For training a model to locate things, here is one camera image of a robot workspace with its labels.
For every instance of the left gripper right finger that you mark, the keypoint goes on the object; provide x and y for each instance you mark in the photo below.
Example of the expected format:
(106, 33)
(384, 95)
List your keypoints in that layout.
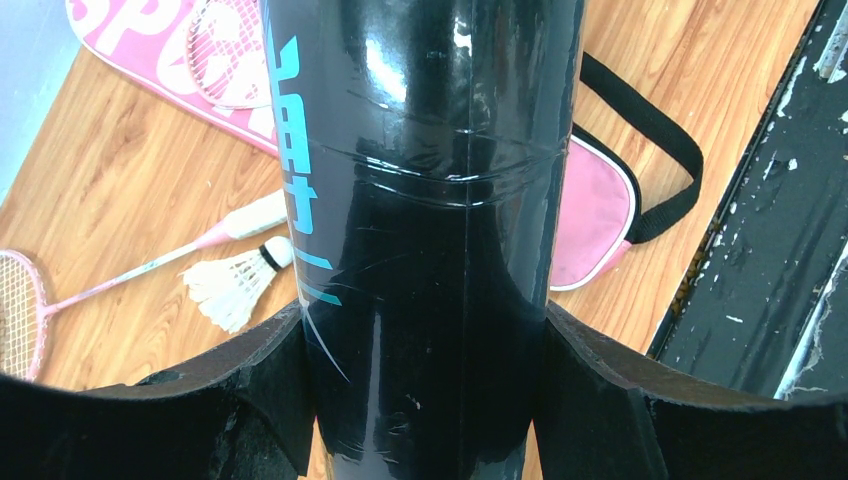
(604, 411)

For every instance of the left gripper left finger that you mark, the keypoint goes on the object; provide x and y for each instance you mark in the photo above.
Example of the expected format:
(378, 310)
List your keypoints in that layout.
(241, 410)

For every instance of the white shuttlecock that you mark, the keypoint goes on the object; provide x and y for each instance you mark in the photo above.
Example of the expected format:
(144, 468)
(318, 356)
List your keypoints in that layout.
(226, 291)

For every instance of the black shuttlecock tube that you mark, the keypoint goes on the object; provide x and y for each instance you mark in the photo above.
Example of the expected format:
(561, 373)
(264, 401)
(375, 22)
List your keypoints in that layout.
(423, 146)

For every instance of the pink racket far left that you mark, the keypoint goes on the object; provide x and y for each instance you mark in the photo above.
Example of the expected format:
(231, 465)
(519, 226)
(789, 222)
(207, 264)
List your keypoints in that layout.
(25, 311)

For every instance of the pink racket bag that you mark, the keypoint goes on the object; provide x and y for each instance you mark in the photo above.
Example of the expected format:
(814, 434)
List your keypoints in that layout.
(600, 218)

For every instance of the pink racket on bag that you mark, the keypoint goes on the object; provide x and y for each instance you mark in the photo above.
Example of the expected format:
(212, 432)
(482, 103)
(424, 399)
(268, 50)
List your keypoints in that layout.
(224, 53)

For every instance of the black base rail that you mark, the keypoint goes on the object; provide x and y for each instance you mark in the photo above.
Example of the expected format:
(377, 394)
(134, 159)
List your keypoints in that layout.
(766, 310)

